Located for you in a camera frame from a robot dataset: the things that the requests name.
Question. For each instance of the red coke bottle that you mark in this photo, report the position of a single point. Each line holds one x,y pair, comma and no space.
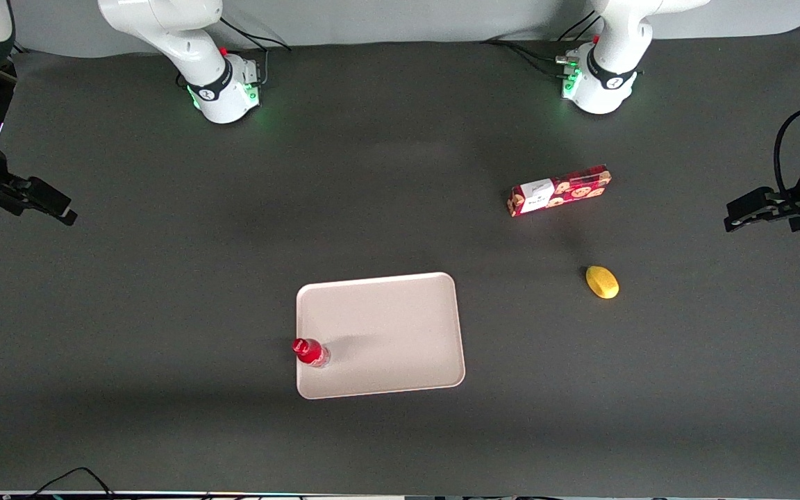
311,354

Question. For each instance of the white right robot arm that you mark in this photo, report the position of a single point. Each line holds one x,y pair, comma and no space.
164,28

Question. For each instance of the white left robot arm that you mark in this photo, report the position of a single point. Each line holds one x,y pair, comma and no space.
612,62

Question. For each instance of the beige plastic tray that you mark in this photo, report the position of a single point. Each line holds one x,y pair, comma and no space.
386,326

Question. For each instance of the yellow lemon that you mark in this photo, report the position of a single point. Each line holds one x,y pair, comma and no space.
603,282

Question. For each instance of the dark grey table mat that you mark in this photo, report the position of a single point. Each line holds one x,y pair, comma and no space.
164,347

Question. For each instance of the red cookie box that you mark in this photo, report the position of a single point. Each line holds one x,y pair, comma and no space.
567,191

